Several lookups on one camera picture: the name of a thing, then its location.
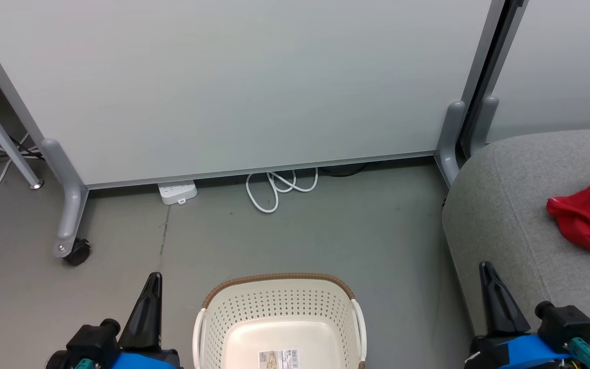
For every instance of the white power strip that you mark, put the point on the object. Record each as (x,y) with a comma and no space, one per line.
(177,192)

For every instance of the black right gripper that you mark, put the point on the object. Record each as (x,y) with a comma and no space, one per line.
(484,354)

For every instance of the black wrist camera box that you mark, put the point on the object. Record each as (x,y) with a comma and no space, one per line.
(92,341)
(566,323)

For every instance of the grey partition foot with caster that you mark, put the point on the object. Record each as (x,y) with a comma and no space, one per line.
(69,205)

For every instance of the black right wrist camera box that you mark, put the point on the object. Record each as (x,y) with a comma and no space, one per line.
(566,323)

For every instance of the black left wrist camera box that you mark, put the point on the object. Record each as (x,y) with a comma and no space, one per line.
(92,341)

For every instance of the narrow white partition panel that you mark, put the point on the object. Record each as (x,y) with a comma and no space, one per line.
(561,61)

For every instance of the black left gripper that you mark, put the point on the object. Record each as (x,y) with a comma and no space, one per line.
(170,360)

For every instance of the wide white partition panel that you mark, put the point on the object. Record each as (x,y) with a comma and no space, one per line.
(233,82)

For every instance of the black caster wheel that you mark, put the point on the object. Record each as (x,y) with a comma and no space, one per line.
(78,252)

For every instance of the cream perforated laundry basket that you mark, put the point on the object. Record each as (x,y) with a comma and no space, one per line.
(279,333)

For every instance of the grey fabric sofa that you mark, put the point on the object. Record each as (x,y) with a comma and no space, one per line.
(520,215)

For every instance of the paper label in basket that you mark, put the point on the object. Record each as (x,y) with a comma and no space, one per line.
(278,359)

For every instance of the blue left camera mount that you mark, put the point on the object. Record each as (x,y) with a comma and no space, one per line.
(139,361)

